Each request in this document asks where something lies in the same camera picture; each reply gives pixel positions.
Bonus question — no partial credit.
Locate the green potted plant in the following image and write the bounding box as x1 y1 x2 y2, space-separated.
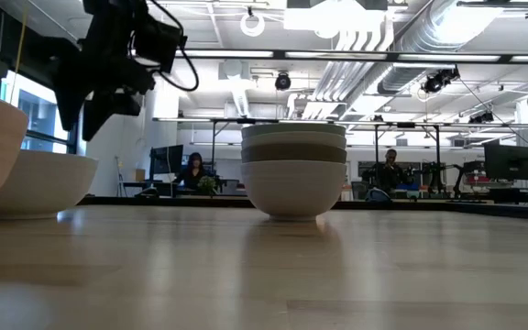
197 175 219 197

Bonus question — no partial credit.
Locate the black aluminium table frame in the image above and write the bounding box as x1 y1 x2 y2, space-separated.
78 195 528 224

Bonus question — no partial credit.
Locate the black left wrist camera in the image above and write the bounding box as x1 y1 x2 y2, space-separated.
133 20 188 74

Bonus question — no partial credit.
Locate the person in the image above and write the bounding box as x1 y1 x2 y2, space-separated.
174 152 215 192
372 148 413 194

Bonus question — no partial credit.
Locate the black ceiling camera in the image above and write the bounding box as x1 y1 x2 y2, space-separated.
274 71 292 92
422 67 461 94

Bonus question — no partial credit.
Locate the black overhead beam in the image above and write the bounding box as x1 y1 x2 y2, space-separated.
176 48 528 65

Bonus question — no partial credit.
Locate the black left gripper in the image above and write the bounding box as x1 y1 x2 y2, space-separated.
54 0 155 142

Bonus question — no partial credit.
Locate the black computer monitor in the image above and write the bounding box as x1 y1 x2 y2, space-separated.
148 144 185 176
483 143 528 182

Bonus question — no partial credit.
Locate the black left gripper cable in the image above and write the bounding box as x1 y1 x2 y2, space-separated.
147 0 200 93

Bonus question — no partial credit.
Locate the blue backpack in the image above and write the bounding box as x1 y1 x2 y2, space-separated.
366 187 392 204

